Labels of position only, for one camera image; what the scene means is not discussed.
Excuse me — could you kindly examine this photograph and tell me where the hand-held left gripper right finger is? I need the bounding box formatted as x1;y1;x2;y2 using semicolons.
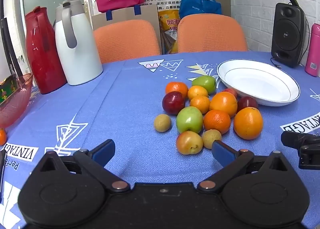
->
197;140;297;193

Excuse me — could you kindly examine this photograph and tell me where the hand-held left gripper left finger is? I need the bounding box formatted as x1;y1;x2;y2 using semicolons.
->
30;139;131;193

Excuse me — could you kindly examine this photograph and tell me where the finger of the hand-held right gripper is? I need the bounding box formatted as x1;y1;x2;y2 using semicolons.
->
281;130;320;170

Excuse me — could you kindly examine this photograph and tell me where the longan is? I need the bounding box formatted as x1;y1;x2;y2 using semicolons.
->
202;129;222;150
153;114;172;133

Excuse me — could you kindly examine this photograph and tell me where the yellow-red nectarine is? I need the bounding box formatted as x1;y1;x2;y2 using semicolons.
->
176;131;204;155

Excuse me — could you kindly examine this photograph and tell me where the large orange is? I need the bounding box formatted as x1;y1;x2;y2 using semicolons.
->
209;91;238;118
233;107;264;140

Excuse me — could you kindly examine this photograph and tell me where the large green apple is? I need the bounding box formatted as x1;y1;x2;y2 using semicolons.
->
176;106;203;134

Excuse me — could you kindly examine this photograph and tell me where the small tangerine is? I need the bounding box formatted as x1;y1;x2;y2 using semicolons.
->
189;95;211;115

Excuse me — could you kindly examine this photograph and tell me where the dark red plum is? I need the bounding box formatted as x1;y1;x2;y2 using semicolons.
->
237;96;259;112
162;92;186;116

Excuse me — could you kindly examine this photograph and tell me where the red nectarine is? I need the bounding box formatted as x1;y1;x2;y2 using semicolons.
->
222;88;238;99

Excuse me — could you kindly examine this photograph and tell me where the small yellow orange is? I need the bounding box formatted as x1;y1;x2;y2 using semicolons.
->
187;85;209;101

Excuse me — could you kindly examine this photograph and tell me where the white plate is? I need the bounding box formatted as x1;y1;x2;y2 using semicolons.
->
216;59;300;107

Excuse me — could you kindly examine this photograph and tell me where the small green apple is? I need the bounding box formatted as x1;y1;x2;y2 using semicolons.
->
192;76;217;95

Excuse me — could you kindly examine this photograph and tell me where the blue printed tablecloth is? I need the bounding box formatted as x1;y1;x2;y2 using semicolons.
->
0;52;320;229

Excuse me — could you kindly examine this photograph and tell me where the white thermos jug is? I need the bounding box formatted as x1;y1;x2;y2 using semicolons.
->
54;0;103;86

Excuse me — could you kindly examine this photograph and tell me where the pink bottle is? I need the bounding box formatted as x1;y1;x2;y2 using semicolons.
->
304;23;320;78

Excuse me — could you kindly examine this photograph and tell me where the pink plastic bowl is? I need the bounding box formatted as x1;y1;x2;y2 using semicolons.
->
0;73;34;128

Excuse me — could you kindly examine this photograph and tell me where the red thermos jug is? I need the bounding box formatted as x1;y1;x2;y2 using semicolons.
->
24;6;67;95

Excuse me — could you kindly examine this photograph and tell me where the black speaker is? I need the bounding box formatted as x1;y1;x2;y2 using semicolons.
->
271;3;307;68

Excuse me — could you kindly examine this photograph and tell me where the black flat device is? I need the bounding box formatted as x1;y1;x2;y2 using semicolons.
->
0;150;7;203

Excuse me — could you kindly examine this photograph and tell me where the orange chair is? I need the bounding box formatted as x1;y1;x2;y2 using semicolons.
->
177;14;248;53
93;19;162;64

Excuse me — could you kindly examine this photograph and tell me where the green patterned box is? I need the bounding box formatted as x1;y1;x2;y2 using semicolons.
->
0;74;18;105

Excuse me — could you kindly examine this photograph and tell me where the yellow snack bag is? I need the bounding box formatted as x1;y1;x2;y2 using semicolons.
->
158;9;181;55

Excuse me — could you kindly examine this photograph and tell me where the brown paper bag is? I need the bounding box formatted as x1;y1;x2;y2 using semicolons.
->
92;3;161;56

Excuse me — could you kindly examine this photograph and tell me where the blue plastic bag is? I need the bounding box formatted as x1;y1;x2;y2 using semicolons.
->
179;0;222;19

